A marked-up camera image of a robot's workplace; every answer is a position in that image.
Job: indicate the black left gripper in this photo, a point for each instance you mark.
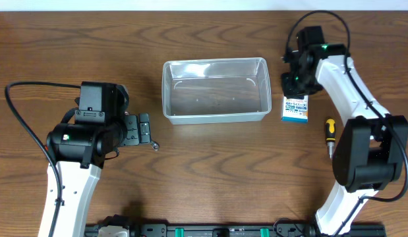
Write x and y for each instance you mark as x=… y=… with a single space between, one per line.
x=131 y=137

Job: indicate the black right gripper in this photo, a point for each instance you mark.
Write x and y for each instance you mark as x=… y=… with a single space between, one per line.
x=289 y=88

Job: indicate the silver double ring wrench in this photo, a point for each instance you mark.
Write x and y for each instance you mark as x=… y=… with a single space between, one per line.
x=155 y=145

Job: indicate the blue white bit set box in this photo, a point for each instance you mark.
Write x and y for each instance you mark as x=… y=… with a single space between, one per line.
x=295 y=109

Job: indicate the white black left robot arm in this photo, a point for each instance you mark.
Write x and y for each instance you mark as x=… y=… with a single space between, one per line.
x=79 y=146

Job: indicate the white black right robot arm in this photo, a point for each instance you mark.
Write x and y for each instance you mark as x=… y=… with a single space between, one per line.
x=369 y=160

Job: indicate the clear plastic container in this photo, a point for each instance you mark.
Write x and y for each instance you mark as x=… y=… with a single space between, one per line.
x=216 y=90

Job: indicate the stubby yellow black screwdriver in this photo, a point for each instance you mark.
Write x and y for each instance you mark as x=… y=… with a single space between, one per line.
x=330 y=132

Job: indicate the black mounting rail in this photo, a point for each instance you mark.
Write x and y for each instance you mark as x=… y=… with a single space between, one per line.
x=122 y=226

